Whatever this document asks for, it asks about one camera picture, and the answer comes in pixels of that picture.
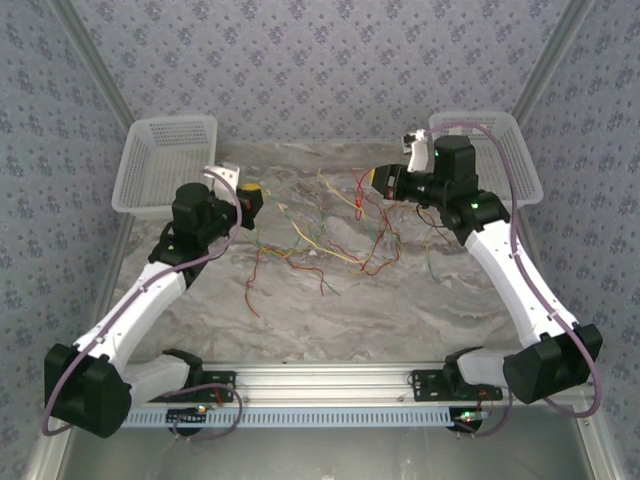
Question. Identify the white basket with sticker labels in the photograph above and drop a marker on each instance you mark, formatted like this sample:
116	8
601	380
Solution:
527	170

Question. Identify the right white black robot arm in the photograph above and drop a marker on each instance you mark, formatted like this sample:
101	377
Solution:
505	280

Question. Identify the aluminium frame post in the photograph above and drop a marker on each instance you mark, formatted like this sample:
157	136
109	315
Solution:
95	65
552	60

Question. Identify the white perforated plastic basket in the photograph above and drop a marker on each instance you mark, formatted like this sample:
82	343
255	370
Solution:
150	160

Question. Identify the aluminium mounting rail beam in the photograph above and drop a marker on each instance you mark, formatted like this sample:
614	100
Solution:
320	382

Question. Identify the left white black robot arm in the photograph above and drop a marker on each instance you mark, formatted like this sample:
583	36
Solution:
150	305

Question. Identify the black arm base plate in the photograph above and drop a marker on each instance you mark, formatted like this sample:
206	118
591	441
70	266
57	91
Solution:
425	390
210	395

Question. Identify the grey metal sheet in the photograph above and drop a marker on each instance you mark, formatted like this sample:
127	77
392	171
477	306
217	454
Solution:
320	455

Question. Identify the small LED circuit board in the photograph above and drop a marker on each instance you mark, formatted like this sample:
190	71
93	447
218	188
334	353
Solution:
465	422
182	417

